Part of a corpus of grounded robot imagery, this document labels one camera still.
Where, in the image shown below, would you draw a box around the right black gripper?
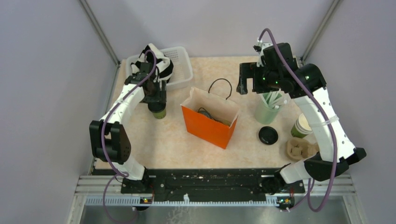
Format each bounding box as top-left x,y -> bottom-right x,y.
236,62 -> 281,95

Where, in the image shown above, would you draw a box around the orange paper bag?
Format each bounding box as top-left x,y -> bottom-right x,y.
181,78 -> 241,149

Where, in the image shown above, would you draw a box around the green paper coffee cup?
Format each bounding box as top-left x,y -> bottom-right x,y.
152,110 -> 167,119

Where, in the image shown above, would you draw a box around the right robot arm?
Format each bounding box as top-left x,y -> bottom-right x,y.
236,41 -> 367,192

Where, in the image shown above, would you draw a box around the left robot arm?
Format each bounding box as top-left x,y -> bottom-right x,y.
89,72 -> 167,193

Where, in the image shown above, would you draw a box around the white wrapped straws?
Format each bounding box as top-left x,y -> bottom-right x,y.
260,91 -> 288,109

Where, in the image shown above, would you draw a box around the white plastic basket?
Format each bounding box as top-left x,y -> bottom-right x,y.
125,43 -> 193,91

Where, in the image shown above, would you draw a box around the black white striped cloth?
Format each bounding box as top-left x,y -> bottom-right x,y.
130,43 -> 174,83

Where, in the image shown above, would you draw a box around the green straw holder cup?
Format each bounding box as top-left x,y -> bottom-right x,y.
254,92 -> 281,125

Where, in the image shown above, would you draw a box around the black lid on table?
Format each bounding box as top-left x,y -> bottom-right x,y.
258,126 -> 279,145

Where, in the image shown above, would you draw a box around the stack of paper cups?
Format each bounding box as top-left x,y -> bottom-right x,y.
290,114 -> 313,138

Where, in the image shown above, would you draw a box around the cardboard cup carrier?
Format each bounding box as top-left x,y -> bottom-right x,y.
286,137 -> 319,161

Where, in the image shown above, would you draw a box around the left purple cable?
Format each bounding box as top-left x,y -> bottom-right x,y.
100,49 -> 158,224

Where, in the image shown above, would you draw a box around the purple cable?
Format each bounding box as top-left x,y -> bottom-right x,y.
100,49 -> 158,224
258,28 -> 338,213

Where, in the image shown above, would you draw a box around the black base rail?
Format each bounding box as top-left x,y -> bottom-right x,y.
121,168 -> 305,203

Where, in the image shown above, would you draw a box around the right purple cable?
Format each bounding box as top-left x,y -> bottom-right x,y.
258,28 -> 338,213

